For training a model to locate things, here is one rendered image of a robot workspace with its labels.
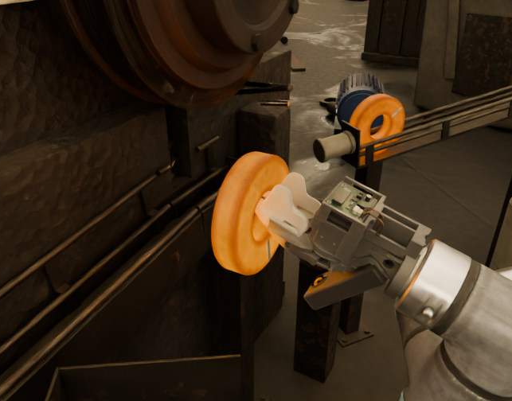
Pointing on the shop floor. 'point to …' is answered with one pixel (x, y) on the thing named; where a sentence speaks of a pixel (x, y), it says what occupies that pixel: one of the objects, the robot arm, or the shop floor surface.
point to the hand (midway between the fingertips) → (256, 200)
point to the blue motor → (364, 81)
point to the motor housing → (314, 328)
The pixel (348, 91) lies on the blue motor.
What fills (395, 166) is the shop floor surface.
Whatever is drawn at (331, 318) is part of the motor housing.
